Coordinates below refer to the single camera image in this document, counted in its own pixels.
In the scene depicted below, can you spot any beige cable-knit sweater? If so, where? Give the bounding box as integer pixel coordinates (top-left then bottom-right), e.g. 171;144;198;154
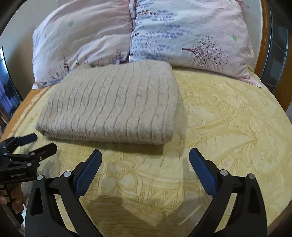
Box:
36;60;181;145

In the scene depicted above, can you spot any person's left hand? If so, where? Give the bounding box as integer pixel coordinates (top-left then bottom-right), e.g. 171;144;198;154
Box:
10;183;24;214

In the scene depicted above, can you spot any black flat television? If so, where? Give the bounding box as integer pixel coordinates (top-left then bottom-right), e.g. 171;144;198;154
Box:
0;47;23;119

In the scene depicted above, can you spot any yellow patterned bed blanket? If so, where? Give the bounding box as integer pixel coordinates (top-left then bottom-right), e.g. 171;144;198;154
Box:
9;66;292;237

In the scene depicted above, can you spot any pink floral pillow left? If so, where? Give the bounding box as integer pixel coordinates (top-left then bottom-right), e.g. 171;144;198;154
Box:
32;1;133;89

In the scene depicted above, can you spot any blue pink floral pillow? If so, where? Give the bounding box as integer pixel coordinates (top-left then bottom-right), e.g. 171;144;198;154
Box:
129;1;259;86

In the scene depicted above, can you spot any wooden bed frame edge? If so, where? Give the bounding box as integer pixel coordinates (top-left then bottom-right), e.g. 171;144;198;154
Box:
1;86;51;142

